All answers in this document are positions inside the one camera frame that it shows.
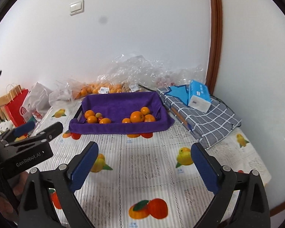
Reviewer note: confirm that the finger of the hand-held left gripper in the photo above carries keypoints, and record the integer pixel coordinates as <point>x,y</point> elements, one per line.
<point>49,133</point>
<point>26,127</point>

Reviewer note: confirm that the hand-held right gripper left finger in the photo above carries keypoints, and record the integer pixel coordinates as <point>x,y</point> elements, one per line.
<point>84,168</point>

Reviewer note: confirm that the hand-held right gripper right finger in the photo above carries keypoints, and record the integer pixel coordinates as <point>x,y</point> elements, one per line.
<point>205,168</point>

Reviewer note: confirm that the small orange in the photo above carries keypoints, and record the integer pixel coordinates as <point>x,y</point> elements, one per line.
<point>145,110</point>
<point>89,114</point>
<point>126,121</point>
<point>149,118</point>
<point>92,120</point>

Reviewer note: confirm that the oval orange citrus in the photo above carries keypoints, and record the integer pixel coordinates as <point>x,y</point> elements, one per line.
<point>105,121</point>

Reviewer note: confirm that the large orange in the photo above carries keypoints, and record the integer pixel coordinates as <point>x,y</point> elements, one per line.
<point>136,116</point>

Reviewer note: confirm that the purple towel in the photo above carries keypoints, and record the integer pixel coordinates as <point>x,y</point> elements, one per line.
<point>123,102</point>

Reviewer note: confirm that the person's left hand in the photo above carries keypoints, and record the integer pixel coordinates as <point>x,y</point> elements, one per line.
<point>20,185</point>

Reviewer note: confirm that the red paper bag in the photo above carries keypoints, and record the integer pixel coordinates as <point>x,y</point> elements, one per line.
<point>15,111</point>

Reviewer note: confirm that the white green printed packet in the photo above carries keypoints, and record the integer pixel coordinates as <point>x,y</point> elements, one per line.
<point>2,126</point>

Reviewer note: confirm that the white plastic bag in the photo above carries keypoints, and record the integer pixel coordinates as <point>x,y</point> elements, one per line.
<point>36,99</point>

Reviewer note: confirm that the brown paper bag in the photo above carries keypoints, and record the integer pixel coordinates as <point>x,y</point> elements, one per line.
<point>1,104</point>

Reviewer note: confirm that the clear plastic bag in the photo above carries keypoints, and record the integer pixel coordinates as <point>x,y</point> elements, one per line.
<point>137,71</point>
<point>61,92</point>

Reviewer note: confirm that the grey checked cloth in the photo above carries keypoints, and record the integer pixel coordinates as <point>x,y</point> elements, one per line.
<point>211,121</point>

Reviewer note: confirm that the wooden stick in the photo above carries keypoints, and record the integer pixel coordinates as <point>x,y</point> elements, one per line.
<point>179,116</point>

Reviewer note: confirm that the white printed tablecloth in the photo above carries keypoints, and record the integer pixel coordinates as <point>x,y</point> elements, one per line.
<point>144,166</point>

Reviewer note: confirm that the pile of bagged oranges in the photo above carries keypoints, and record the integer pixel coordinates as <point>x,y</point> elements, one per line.
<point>109,87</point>

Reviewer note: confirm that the blue tissue packet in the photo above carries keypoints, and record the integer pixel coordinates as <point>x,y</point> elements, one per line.
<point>199,92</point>

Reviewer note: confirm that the blue paper piece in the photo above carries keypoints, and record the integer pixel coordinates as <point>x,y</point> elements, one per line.
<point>178,92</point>

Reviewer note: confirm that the brown wooden skirting board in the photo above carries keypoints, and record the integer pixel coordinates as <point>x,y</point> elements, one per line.
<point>282,206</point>

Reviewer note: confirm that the white light switch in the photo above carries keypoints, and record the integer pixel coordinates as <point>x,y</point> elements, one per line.
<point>76,7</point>

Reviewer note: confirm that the brown wooden door frame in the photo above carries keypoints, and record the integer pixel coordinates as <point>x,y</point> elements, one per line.
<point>215,40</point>

